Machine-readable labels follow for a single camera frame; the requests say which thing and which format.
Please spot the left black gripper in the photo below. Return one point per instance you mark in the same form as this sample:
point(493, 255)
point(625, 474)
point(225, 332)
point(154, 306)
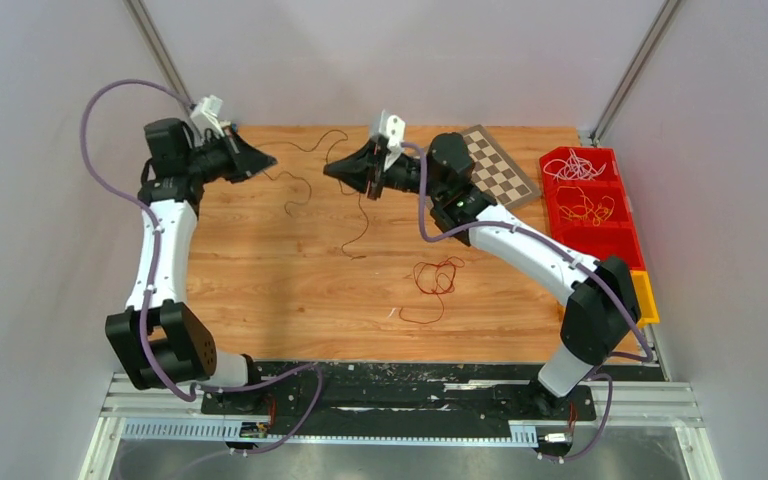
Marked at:
point(246, 160)

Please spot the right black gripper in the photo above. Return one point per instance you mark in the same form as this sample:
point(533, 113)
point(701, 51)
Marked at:
point(358, 169)

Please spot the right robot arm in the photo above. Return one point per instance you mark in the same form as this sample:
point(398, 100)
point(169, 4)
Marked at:
point(598, 296)

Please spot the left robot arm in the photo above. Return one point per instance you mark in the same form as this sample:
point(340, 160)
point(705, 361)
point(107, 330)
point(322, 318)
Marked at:
point(158, 339)

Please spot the checkered chessboard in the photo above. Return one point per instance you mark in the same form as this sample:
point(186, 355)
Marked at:
point(495, 171)

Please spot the red bin far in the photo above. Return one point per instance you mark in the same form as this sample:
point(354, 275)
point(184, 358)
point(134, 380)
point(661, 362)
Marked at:
point(576, 166)

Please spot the red bin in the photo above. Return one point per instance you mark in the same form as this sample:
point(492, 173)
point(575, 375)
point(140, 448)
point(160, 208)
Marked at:
point(587, 206)
point(604, 241)
point(576, 166)

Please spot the red bin middle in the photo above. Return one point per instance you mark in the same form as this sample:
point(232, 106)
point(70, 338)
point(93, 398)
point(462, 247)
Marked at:
point(587, 206)

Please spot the red bin near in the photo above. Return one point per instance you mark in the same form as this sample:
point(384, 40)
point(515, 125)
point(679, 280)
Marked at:
point(604, 241)

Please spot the yellow bin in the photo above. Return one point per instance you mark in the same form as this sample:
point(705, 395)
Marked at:
point(646, 299)

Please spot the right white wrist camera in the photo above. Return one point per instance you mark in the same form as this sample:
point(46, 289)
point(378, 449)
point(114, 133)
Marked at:
point(389, 129)

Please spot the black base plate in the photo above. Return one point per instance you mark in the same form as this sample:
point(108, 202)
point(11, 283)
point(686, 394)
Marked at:
point(373, 399)

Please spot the aluminium frame rail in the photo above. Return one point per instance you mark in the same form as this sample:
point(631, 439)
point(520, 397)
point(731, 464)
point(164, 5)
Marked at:
point(620, 404)

